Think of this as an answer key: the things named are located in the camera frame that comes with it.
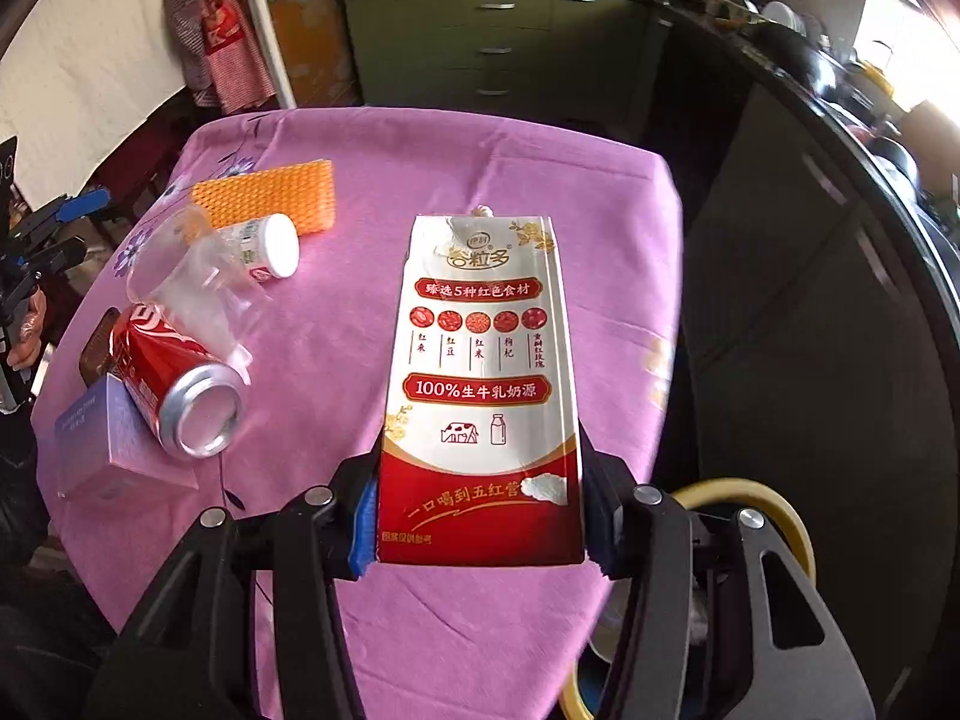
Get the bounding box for small white plastic bottle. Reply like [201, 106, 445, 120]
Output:
[225, 214, 301, 282]

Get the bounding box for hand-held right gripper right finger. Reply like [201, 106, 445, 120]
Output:
[577, 424, 878, 720]

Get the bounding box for red checked apron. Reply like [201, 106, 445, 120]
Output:
[166, 0, 278, 110]

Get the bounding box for pale purple box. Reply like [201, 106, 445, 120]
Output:
[54, 373, 197, 502]

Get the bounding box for red soda can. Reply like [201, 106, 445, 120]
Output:
[109, 302, 248, 460]

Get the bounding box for yellow rimmed bin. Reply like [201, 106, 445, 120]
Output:
[559, 476, 817, 720]

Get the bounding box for dark kitchen counter cabinets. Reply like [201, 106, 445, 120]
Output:
[637, 4, 960, 720]

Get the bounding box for cardboard box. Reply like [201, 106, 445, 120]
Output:
[900, 101, 960, 162]

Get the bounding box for orange sponge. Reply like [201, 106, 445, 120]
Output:
[190, 157, 336, 235]

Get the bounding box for clear plastic cup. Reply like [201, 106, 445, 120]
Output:
[126, 204, 275, 380]

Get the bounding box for large black wok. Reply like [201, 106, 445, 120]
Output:
[750, 21, 841, 91]

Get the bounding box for pink floral tablecloth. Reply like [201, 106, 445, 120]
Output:
[30, 106, 683, 720]

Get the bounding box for person's left hand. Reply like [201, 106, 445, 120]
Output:
[9, 289, 50, 368]

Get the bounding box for brown plastic tray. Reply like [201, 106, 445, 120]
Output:
[79, 306, 125, 383]

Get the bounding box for wooden glass door cabinet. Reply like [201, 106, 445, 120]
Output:
[240, 0, 361, 110]

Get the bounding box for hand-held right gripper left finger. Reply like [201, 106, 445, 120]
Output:
[90, 439, 383, 720]

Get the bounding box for green kitchen cabinet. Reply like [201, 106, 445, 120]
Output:
[341, 0, 676, 143]

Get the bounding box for red white milk carton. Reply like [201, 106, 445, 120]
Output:
[375, 206, 587, 567]

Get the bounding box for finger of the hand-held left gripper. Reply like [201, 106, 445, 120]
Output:
[19, 236, 87, 275]
[11, 187, 112, 241]

